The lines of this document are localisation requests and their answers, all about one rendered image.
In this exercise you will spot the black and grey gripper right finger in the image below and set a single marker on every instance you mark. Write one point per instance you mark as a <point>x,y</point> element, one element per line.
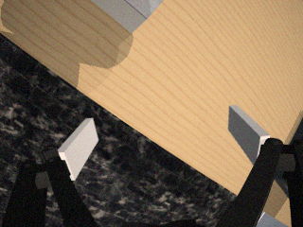
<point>272,155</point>

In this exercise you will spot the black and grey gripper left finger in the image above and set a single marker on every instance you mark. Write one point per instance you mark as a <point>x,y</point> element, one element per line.
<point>27,202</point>

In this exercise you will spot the dark grey server rack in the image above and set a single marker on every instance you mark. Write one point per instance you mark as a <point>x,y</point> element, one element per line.
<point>280,177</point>

